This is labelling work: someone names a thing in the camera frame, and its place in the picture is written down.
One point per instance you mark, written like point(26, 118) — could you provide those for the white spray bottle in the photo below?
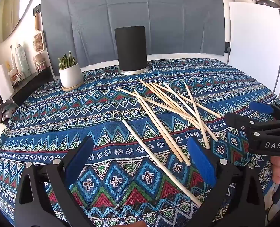
point(19, 59)

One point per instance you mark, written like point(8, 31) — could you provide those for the white cushion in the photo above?
point(177, 55)

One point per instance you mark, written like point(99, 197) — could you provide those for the white paper towel roll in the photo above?
point(1, 82)

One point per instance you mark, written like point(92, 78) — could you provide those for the black wall socket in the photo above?
point(36, 10)

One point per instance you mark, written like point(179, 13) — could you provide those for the black cylindrical utensil holder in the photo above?
point(130, 49)

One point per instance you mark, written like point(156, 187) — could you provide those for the wooden paddle hairbrush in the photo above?
point(38, 41)

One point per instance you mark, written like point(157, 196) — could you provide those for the potted cactus in white pot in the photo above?
point(70, 75)

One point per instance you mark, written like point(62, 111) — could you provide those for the black shelf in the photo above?
point(36, 79)

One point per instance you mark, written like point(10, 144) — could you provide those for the white refrigerator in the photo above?
point(248, 40)

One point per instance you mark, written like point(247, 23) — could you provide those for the person's right hand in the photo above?
point(278, 170)

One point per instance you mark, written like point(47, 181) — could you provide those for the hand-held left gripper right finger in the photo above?
point(201, 163)

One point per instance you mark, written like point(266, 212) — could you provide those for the round wooden coaster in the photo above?
point(66, 88)

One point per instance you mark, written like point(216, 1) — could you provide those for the plain wooden chopstick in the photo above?
point(144, 144)

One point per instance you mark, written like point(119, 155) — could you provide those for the black power plug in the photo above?
point(228, 46)

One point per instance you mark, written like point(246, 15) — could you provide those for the blue-grey sofa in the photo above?
point(95, 16)

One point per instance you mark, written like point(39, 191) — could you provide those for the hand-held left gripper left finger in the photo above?
point(79, 160)

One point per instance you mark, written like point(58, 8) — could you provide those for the blue patterned tablecloth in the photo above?
point(83, 113)

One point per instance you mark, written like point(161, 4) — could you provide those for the pale green bottle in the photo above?
point(26, 63)

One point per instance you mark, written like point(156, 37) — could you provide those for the group of wooden chopsticks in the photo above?
point(154, 116)

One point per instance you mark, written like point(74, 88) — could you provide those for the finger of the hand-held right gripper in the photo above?
point(260, 107)
point(239, 120)

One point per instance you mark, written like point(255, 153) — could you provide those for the oval wall mirror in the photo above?
point(10, 9)

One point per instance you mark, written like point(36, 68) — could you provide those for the pink cosmetic jars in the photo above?
point(40, 62)

